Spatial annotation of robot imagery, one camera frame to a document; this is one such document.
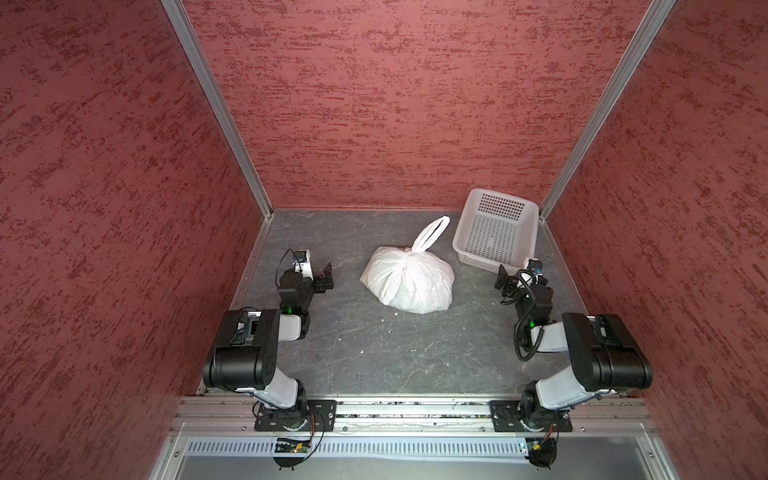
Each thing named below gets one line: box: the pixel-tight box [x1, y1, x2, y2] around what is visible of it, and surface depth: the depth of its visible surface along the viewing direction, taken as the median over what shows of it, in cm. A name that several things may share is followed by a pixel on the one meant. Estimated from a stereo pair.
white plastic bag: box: [360, 215, 455, 315], surface depth 91 cm
